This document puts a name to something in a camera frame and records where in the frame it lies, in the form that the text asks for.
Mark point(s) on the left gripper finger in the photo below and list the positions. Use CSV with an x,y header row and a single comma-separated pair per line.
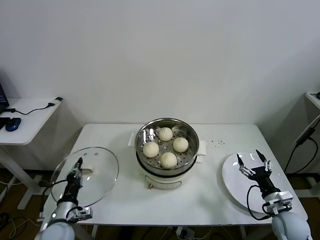
x,y
78,166

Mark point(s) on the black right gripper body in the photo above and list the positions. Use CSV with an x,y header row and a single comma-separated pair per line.
x,y
262,180

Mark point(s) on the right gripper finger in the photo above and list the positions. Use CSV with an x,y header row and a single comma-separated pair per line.
x,y
266,165
243,169

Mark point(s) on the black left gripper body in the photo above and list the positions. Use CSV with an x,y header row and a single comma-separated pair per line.
x,y
72,190

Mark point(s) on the white steamed baozi bun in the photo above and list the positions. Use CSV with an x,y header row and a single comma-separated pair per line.
x,y
151,149
165,133
180,144
168,160

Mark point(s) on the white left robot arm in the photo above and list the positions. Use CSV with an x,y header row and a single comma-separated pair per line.
x,y
57,230

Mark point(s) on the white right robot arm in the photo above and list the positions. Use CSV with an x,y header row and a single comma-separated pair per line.
x,y
287,227

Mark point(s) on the white round plate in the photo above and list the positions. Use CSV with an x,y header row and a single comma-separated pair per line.
x,y
232,180

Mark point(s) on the white table leg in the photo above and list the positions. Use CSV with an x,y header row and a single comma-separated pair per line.
x,y
243,232
94,230

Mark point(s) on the white side desk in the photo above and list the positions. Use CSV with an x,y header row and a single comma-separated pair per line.
x,y
30,125

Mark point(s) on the blue computer mouse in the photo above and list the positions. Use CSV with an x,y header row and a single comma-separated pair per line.
x,y
13,124

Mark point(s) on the small white side table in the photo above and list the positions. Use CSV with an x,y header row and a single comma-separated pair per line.
x,y
313,100

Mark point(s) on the white electric cooker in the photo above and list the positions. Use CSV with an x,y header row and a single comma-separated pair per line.
x,y
162,182

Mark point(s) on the white power strip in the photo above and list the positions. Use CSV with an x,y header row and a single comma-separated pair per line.
x,y
185,232

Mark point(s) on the small dark object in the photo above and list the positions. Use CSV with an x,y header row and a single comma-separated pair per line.
x,y
318,95

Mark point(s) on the black flat device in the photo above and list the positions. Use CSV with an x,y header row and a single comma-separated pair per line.
x,y
3,122

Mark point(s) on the dark laptop screen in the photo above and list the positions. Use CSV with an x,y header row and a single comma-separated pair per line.
x,y
2,96

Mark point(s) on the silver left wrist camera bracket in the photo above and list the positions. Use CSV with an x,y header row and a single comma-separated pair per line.
x,y
83,213

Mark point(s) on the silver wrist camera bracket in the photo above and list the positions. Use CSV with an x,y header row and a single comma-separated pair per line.
x,y
280,198
83,213

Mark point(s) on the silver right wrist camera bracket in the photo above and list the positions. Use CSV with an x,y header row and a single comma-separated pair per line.
x,y
280,198

